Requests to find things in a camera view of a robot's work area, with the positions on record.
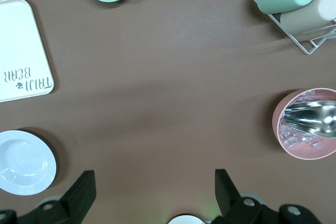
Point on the beige plastic cup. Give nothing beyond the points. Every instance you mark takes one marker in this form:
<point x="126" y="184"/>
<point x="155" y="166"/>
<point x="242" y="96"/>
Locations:
<point x="307" y="15"/>

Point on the metal scoop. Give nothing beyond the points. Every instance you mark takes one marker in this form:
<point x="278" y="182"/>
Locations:
<point x="309" y="119"/>

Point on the cream bear print tray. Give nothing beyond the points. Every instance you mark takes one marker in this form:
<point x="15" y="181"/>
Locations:
<point x="18" y="40"/>

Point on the clear ice cubes pile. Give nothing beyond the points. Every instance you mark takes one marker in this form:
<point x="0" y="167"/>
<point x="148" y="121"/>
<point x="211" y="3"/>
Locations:
<point x="288" y="140"/>

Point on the white round plate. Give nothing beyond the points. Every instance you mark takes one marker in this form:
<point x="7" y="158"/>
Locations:
<point x="23" y="161"/>

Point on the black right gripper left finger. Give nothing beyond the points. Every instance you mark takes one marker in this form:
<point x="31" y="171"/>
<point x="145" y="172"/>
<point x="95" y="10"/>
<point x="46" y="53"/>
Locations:
<point x="78" y="197"/>

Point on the pink bowl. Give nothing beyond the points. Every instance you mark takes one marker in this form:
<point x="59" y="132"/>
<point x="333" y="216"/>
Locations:
<point x="302" y="151"/>

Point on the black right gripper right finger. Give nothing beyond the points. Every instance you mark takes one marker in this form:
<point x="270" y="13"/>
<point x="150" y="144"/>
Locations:
<point x="228" y="197"/>

